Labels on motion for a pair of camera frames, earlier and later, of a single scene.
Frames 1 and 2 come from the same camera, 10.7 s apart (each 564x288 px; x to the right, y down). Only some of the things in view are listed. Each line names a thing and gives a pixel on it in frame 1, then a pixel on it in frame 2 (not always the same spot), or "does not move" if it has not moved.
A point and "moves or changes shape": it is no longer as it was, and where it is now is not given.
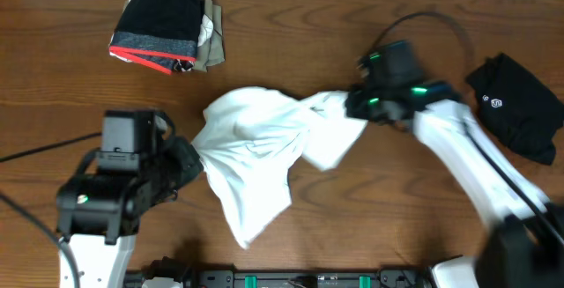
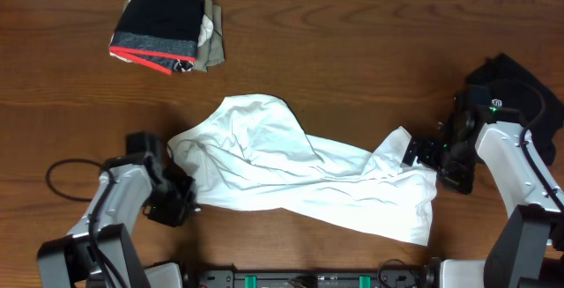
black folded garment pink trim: x=159 y=24 does not move
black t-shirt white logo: x=518 y=112 does not move
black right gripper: x=359 y=107 to x=461 y=181
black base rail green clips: x=385 y=277 does not move
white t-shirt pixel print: x=249 y=139 moves or changes shape
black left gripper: x=187 y=158 to x=178 y=214
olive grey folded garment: x=212 y=51 does not move
